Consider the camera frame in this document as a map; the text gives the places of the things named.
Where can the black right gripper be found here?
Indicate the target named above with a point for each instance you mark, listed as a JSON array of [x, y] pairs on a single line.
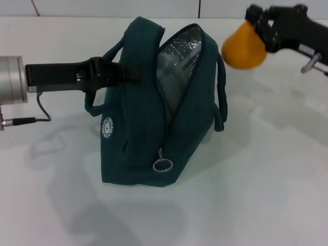
[[294, 28]]

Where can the orange pear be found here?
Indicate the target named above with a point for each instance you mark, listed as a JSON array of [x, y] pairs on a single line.
[[243, 50]]

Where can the dark teal insulated bag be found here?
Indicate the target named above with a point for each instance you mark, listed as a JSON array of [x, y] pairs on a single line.
[[138, 133]]

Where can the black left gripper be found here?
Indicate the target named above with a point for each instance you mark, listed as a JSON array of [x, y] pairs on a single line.
[[51, 75]]

